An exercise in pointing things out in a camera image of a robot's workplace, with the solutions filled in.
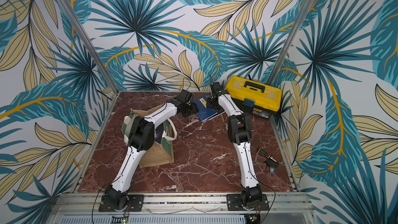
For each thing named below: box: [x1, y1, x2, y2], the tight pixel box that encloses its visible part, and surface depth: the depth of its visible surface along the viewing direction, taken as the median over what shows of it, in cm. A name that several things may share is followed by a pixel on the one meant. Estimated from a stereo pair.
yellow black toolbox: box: [224, 75, 283, 119], surface depth 99 cm
